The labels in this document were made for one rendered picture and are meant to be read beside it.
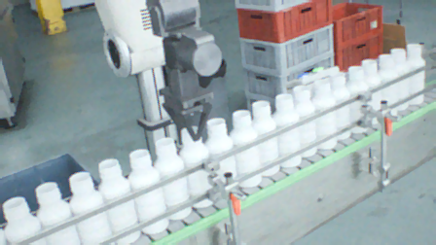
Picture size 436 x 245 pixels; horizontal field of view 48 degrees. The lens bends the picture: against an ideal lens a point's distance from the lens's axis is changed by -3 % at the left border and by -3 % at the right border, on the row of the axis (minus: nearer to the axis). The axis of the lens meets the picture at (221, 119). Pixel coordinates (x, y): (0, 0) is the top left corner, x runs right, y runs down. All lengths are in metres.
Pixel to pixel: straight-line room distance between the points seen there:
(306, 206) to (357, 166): 0.18
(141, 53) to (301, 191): 0.67
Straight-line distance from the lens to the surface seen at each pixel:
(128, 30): 1.51
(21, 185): 1.55
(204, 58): 0.85
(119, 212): 0.94
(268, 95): 3.63
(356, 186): 1.31
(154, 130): 1.65
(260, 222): 1.11
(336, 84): 1.22
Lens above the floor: 1.57
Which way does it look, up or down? 23 degrees down
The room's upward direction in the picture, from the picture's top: 7 degrees counter-clockwise
